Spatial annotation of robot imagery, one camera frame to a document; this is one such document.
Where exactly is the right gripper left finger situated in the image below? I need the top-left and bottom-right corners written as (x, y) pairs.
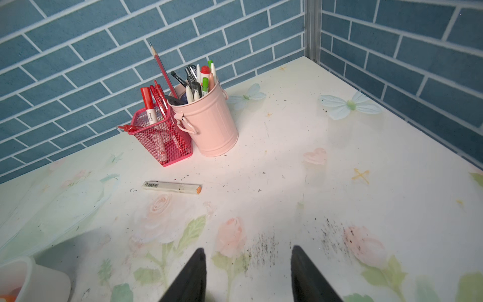
top-left (159, 248), bottom-right (207, 302)

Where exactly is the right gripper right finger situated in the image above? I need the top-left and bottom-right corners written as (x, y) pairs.
top-left (291, 245), bottom-right (343, 302)

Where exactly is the white plastic storage box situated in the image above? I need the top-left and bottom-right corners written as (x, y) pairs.
top-left (1, 256), bottom-right (71, 302)

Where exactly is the white marker pen on table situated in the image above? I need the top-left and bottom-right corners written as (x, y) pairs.
top-left (142, 181), bottom-right (202, 195)

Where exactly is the pink mesh pen holder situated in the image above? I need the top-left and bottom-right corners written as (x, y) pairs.
top-left (119, 106), bottom-right (193, 167)

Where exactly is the pink bucket pen holder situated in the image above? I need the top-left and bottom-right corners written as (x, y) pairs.
top-left (169, 83), bottom-right (238, 157)

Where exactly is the red marker in mesh holder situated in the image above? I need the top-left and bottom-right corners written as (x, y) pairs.
top-left (140, 86), bottom-right (169, 163)

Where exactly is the red pencil in bucket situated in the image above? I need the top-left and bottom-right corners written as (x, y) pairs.
top-left (148, 42), bottom-right (178, 98)

